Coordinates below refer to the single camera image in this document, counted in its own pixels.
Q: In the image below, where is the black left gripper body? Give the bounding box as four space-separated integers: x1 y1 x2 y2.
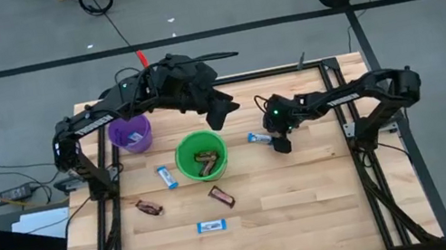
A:
178 58 235 136

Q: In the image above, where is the white blue Hershey's bar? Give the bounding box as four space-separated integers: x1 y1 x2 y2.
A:
126 130 146 145
195 217 228 236
155 163 181 193
246 129 276 149

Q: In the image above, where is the black coiled cable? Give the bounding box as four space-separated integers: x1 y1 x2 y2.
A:
77 0 118 20

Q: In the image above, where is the red cable tag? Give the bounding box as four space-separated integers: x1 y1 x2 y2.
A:
134 48 150 71

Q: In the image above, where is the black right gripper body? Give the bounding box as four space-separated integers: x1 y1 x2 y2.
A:
267 124 298 158

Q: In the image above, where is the black power adapter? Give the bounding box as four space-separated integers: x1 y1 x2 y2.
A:
0 182 34 206

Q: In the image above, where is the grey flat board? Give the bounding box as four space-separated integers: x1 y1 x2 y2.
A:
2 206 77 250

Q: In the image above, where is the green monster face bucket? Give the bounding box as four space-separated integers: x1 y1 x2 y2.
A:
170 126 234 188

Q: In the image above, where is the purple plastic bucket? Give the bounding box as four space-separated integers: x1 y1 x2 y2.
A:
104 112 157 159

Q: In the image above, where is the grey metal clip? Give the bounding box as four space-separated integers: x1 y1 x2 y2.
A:
295 51 310 71

